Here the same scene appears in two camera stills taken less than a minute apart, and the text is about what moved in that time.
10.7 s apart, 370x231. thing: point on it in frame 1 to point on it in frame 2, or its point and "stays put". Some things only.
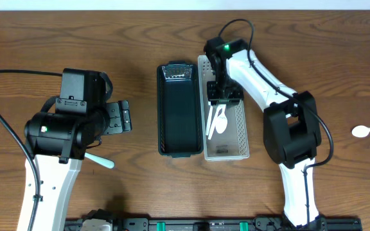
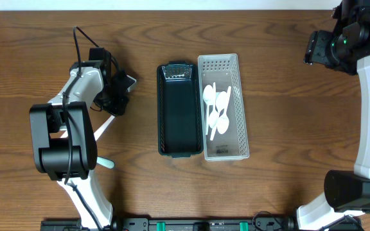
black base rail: x=223 y=224 stays put
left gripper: x=121 y=117 to x=117 y=100
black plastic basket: x=179 y=111 stays put
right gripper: x=225 y=96 to x=312 y=47
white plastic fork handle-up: x=106 y=163 stays put
